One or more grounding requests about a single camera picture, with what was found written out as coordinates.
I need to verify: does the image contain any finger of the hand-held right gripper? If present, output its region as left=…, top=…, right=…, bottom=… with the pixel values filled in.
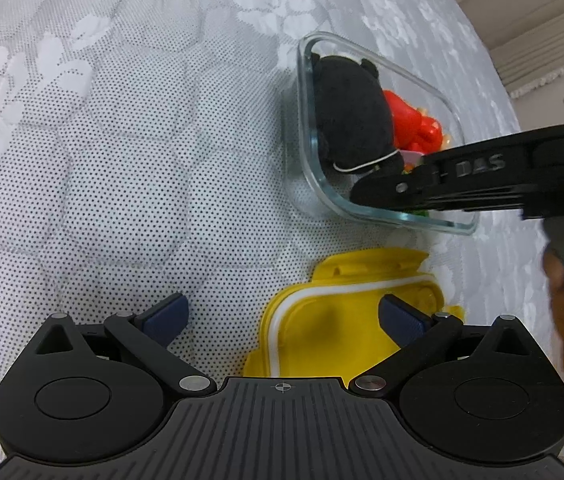
left=351, top=164, right=528, bottom=212

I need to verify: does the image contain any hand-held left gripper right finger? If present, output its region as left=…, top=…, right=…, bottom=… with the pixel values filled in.
left=349, top=295, right=538, bottom=397

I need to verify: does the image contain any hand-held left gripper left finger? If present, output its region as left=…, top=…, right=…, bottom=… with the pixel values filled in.
left=35, top=293, right=218, bottom=397

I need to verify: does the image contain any yellow container lid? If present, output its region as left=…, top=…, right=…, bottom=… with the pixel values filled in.
left=242, top=248, right=464, bottom=378

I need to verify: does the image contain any black plush toy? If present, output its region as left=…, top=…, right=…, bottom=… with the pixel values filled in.
left=309, top=53, right=405, bottom=177

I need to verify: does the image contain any clear glass container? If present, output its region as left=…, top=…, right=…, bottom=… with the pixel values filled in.
left=287, top=31, right=479, bottom=237

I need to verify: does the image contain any red plastic toy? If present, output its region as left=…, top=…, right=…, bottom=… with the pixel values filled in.
left=383, top=89, right=444, bottom=153

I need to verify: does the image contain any white lace tablecloth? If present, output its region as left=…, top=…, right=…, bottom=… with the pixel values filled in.
left=0, top=0, right=564, bottom=461

